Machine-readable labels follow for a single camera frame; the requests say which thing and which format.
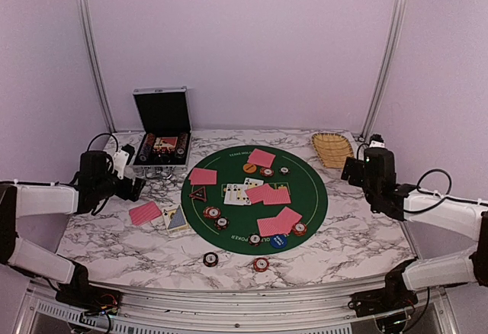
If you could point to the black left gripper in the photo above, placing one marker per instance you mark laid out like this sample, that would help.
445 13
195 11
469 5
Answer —
135 190

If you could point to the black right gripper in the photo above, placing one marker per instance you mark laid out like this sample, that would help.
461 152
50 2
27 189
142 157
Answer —
351 162

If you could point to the red-backed playing card deck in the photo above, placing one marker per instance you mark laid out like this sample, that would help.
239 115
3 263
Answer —
144 213

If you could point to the red card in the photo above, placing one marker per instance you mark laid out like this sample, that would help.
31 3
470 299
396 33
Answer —
200 176
277 196
286 219
261 158

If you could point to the black triangular all-in button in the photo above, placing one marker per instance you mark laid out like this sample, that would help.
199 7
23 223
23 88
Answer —
199 194

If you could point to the red chip stack mat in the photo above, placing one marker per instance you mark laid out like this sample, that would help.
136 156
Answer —
299 229
212 212

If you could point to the dark 100 chips mat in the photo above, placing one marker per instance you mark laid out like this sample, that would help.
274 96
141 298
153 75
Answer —
254 239
221 223
284 170

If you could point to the orange big blind button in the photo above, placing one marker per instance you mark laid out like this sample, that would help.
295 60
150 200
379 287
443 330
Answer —
249 168

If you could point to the face-up playing card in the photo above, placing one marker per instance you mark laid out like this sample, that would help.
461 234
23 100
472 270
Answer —
235 194
253 182

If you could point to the dark red 100 chip stack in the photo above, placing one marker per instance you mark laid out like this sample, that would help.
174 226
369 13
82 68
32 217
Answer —
210 259

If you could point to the dark 100 chips bottom mat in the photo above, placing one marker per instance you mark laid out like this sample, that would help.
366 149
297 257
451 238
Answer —
254 239

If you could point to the orange-red 5 chip stack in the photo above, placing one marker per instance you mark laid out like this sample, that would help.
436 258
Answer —
261 264

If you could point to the dark 100 chips top mat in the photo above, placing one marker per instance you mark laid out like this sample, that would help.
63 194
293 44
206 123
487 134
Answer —
284 170

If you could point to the red card mat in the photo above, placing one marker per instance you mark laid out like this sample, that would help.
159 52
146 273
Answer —
258 194
269 226

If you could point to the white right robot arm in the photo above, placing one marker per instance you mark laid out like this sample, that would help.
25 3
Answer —
375 174

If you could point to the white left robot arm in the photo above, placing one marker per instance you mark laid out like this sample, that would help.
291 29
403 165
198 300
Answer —
99 178

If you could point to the woven yellow bamboo tray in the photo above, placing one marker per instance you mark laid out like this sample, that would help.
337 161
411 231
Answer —
332 149

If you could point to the blue-backed playing card deck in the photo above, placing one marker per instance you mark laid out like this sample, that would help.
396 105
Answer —
175 219

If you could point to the aluminium poker chip case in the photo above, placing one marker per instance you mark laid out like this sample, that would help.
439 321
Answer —
165 116

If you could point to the blue small blind button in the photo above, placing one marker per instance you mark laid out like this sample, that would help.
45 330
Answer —
278 241

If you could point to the green round poker mat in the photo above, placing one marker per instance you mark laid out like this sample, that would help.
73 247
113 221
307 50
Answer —
306 188

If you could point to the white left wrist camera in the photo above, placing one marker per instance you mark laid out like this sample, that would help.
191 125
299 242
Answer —
121 159

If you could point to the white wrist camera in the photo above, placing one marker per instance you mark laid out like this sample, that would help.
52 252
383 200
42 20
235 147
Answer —
121 159
376 141

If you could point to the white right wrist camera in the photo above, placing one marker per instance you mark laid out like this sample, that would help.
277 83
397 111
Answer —
376 141

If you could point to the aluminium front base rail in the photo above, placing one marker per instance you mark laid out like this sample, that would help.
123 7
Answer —
323 308

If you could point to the right aluminium frame post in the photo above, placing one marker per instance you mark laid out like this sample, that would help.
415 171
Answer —
393 39

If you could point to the aluminium frame post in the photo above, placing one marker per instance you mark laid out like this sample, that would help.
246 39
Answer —
94 65
393 39

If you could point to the left aluminium frame post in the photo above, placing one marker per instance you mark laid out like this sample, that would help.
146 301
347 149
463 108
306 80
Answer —
94 65

